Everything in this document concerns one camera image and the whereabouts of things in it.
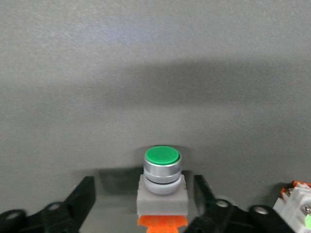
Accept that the green button with orange block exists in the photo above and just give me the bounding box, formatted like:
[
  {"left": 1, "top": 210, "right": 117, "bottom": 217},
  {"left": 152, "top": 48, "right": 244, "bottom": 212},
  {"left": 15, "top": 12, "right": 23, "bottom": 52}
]
[{"left": 136, "top": 145, "right": 190, "bottom": 233}]

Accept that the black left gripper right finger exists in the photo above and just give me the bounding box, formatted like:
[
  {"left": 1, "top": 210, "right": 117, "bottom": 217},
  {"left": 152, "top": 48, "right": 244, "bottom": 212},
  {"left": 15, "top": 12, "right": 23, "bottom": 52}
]
[{"left": 184, "top": 174, "right": 292, "bottom": 233}]

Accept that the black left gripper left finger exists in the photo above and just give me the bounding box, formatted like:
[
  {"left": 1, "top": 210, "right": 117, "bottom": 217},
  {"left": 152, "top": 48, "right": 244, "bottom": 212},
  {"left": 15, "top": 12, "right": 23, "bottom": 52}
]
[{"left": 0, "top": 176, "right": 95, "bottom": 233}]

